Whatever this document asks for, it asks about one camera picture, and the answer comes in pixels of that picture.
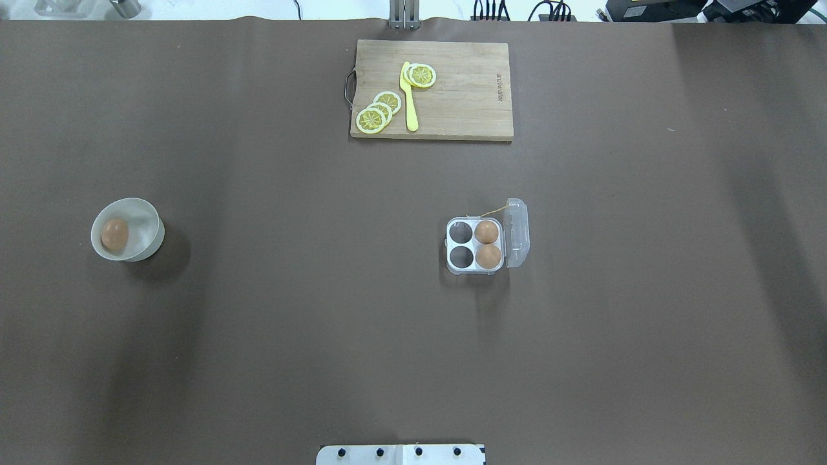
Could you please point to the lemon slice upper left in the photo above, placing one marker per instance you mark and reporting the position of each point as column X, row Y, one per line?
column 389, row 98

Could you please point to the black cables background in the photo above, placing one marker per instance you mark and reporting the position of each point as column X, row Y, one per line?
column 540, row 11

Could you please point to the black equipment background right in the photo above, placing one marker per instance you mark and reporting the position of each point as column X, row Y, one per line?
column 770, row 12

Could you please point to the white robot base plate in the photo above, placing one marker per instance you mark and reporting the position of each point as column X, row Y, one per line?
column 402, row 454

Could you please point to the white bowl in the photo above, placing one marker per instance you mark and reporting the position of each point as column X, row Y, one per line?
column 146, row 229

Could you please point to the yellow plastic knife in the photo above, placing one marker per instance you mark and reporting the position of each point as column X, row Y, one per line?
column 412, row 124

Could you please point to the brown egg upper right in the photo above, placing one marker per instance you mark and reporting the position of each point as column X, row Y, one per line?
column 486, row 232

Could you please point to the brown egg from bowl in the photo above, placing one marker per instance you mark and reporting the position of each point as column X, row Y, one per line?
column 114, row 235

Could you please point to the clear plastic egg box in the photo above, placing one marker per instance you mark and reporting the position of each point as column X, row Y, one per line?
column 514, row 239

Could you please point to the brown egg lower right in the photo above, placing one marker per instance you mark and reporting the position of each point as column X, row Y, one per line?
column 489, row 257

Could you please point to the lemon slice front left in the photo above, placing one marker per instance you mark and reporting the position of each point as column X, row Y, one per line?
column 371, row 120

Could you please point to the lemon slice top right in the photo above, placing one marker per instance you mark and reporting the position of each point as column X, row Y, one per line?
column 424, row 75

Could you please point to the lemon slice under knife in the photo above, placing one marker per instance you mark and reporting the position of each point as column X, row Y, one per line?
column 405, row 74

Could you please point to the metal objects background left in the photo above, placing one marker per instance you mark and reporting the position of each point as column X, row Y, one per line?
column 82, row 9

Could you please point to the metal bracket at table edge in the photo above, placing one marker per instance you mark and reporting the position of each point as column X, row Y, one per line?
column 404, row 15

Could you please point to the lemon slice middle left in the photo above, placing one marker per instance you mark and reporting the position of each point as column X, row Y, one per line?
column 384, row 109

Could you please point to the wooden cutting board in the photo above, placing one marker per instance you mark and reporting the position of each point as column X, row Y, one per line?
column 470, row 101

